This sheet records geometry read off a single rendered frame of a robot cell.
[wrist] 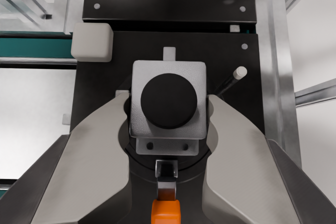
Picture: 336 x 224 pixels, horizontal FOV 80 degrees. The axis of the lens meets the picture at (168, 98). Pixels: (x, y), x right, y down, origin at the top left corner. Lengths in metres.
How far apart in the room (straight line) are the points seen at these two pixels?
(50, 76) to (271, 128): 0.33
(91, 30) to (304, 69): 0.37
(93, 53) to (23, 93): 0.15
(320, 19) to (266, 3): 0.19
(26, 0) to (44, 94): 0.13
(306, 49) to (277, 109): 0.20
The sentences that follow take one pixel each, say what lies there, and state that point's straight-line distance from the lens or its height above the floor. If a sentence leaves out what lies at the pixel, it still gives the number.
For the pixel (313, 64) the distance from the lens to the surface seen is 0.47.
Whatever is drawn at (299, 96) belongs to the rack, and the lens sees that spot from 0.35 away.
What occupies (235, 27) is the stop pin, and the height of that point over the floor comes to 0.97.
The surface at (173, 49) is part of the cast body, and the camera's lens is 0.17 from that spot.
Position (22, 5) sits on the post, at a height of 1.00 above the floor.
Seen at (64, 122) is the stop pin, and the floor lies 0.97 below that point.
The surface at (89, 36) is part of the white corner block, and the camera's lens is 0.28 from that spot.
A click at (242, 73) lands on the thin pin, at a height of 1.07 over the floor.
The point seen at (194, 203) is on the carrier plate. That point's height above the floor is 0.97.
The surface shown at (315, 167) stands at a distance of 0.44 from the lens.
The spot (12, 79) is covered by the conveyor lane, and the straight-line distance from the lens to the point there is 0.40.
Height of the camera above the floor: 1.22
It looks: 79 degrees down
